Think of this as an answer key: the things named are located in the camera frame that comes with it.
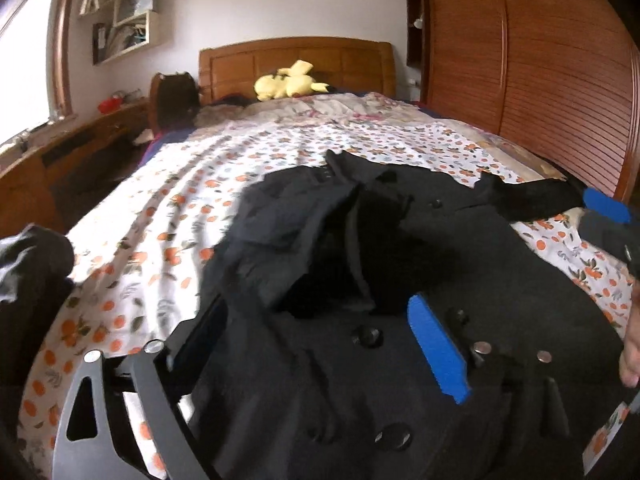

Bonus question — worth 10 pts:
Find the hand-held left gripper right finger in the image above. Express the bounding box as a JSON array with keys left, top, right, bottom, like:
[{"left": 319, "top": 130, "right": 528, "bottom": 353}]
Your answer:
[{"left": 407, "top": 292, "right": 591, "bottom": 480}]

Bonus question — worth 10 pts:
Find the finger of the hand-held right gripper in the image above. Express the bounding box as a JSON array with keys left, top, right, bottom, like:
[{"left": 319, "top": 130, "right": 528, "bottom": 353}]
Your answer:
[{"left": 581, "top": 187, "right": 633, "bottom": 226}]

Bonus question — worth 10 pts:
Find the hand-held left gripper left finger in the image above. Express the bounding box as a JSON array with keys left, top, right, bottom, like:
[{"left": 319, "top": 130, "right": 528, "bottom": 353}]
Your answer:
[{"left": 52, "top": 294, "right": 229, "bottom": 480}]

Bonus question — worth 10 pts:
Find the black coat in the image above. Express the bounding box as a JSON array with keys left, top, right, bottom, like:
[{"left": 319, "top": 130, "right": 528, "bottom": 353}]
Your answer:
[{"left": 187, "top": 149, "right": 631, "bottom": 480}]

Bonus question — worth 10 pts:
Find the person's right hand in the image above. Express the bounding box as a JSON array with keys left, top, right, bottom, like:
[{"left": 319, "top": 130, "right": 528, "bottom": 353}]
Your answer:
[{"left": 618, "top": 327, "right": 640, "bottom": 389}]

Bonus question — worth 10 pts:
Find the bed with orange-print sheet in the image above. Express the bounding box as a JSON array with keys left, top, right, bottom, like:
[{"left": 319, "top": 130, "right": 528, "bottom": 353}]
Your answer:
[{"left": 15, "top": 91, "right": 637, "bottom": 480}]

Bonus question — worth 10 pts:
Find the wooden slatted wardrobe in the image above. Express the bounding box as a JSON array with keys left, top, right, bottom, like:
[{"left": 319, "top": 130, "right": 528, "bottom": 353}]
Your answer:
[{"left": 419, "top": 0, "right": 640, "bottom": 206}]

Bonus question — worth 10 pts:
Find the dark cloth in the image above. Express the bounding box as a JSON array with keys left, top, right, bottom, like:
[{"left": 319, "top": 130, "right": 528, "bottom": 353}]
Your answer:
[{"left": 0, "top": 225, "right": 76, "bottom": 441}]

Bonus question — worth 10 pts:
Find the wooden desk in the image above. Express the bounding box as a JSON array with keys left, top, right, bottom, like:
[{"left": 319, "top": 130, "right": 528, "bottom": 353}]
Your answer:
[{"left": 0, "top": 97, "right": 153, "bottom": 236}]

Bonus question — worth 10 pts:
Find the wooden corner shelf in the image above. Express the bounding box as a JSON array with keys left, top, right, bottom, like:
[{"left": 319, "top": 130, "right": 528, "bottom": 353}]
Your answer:
[{"left": 404, "top": 0, "right": 426, "bottom": 68}]

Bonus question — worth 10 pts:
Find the yellow plush toy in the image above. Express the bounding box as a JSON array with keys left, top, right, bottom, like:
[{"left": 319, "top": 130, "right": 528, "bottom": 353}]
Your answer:
[{"left": 254, "top": 60, "right": 330, "bottom": 102}]

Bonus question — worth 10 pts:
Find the wooden headboard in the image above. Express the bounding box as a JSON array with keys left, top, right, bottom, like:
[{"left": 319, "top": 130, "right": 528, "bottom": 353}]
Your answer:
[{"left": 198, "top": 36, "right": 397, "bottom": 106}]

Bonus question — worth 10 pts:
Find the window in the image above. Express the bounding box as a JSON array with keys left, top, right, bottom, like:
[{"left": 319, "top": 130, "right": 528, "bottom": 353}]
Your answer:
[{"left": 0, "top": 0, "right": 56, "bottom": 146}]

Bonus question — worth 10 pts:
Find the white wall shelf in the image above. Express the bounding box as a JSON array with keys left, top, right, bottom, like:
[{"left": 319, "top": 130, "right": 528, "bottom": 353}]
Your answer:
[{"left": 77, "top": 0, "right": 166, "bottom": 66}]

